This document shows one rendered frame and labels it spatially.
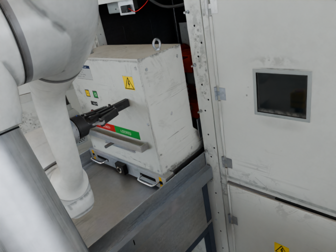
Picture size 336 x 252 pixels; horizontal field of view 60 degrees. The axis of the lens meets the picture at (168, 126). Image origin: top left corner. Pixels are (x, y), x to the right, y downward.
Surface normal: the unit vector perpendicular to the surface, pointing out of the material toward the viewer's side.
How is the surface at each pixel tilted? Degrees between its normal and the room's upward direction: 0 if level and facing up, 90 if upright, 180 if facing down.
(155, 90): 90
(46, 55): 126
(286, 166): 90
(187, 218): 90
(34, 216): 71
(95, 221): 0
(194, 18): 90
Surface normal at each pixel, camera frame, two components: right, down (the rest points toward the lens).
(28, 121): 0.41, 0.33
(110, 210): -0.17, -0.89
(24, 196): 0.72, -0.19
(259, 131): -0.65, 0.43
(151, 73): 0.73, 0.18
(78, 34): 0.52, 0.83
